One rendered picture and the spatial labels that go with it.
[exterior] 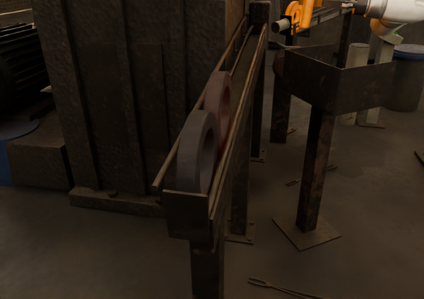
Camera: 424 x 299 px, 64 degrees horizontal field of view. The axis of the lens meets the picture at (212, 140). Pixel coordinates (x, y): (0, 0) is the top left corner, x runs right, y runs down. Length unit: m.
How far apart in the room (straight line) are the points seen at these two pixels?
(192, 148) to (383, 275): 1.02
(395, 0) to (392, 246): 0.90
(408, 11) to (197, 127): 1.02
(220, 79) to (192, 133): 0.20
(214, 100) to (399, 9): 0.89
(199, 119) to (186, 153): 0.07
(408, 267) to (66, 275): 1.22
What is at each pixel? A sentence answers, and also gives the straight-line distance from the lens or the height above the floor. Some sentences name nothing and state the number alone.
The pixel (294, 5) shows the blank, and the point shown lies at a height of 0.76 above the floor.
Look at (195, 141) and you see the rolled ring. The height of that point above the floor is 0.73.
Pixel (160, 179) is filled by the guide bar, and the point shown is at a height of 0.66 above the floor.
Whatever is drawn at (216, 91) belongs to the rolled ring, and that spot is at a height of 0.75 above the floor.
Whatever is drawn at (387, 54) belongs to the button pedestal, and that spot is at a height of 0.47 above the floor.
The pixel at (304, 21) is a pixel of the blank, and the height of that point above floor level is 0.78.
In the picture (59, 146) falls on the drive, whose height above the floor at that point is 0.25.
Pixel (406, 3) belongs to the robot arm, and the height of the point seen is 0.84.
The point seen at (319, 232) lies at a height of 0.01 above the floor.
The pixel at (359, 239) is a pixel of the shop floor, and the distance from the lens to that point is 1.51.
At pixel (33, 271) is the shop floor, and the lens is 1.45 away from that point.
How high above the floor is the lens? 0.97
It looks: 28 degrees down
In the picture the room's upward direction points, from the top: 1 degrees counter-clockwise
